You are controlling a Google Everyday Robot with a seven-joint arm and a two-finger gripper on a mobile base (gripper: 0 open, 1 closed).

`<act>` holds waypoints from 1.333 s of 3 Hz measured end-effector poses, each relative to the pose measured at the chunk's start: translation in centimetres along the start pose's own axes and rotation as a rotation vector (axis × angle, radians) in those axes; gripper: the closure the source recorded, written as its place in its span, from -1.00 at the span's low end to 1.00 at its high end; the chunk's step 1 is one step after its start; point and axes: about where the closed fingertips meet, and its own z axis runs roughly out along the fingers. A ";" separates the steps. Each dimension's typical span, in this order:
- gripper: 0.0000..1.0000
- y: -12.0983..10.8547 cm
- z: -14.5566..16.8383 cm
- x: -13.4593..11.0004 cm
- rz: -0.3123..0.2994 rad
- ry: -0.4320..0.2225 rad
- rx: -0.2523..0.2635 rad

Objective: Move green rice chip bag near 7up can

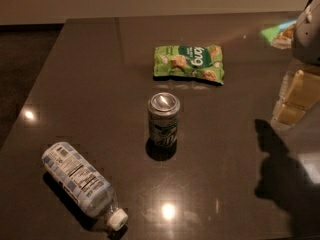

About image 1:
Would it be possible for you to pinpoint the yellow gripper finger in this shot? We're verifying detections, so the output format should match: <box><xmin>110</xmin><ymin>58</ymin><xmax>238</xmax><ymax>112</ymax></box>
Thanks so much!
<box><xmin>271</xmin><ymin>100</ymin><xmax>305</xmax><ymax>127</ymax></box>
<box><xmin>284</xmin><ymin>70</ymin><xmax>320</xmax><ymax>110</ymax></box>

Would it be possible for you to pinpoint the green rice chip bag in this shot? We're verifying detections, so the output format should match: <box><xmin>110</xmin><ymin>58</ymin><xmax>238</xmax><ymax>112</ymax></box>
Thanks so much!
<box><xmin>153</xmin><ymin>45</ymin><xmax>224</xmax><ymax>85</ymax></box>

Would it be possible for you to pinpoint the silver 7up can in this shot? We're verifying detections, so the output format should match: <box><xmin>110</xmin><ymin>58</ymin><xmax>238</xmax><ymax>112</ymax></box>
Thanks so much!
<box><xmin>148</xmin><ymin>92</ymin><xmax>180</xmax><ymax>148</ymax></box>

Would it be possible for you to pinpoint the clear plastic water bottle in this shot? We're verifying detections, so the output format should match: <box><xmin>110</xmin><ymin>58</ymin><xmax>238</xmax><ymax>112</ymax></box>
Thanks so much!
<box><xmin>41</xmin><ymin>142</ymin><xmax>128</xmax><ymax>231</ymax></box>

